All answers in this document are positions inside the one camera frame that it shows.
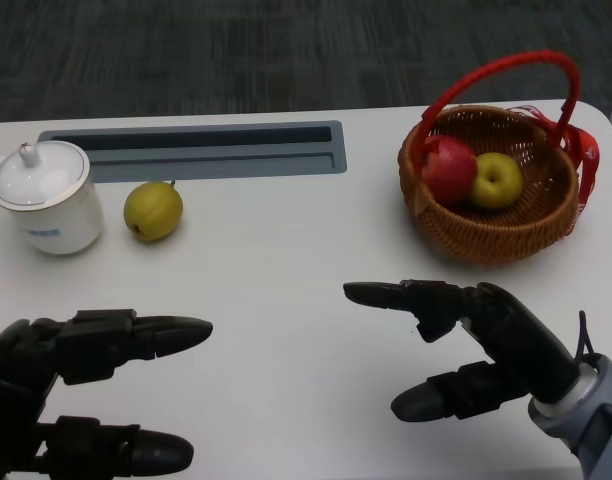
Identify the grey table cable tray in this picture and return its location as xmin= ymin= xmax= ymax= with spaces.
xmin=37 ymin=119 xmax=348 ymax=184

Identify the red apple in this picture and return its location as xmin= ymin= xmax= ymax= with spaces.
xmin=421 ymin=134 xmax=479 ymax=206

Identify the red printed ribbon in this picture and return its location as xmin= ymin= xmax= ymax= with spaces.
xmin=508 ymin=103 xmax=600 ymax=236

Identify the yellow-green apple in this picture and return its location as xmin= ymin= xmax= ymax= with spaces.
xmin=471 ymin=152 xmax=524 ymax=210

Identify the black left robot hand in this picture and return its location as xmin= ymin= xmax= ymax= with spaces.
xmin=0 ymin=308 xmax=215 ymax=480

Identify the white ceramic mug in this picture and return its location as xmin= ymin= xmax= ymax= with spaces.
xmin=0 ymin=154 xmax=106 ymax=256

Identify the dark right wrist cable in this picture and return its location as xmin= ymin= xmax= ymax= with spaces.
xmin=577 ymin=310 xmax=607 ymax=369

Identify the wicker basket with red handle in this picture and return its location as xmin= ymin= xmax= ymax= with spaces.
xmin=398 ymin=48 xmax=582 ymax=266

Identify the yellow-green pear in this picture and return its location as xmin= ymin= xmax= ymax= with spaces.
xmin=123 ymin=180 xmax=184 ymax=244

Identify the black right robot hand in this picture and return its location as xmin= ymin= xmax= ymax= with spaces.
xmin=342 ymin=279 xmax=587 ymax=424

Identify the white ceramic mug lid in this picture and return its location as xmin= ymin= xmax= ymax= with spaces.
xmin=0 ymin=141 xmax=91 ymax=210

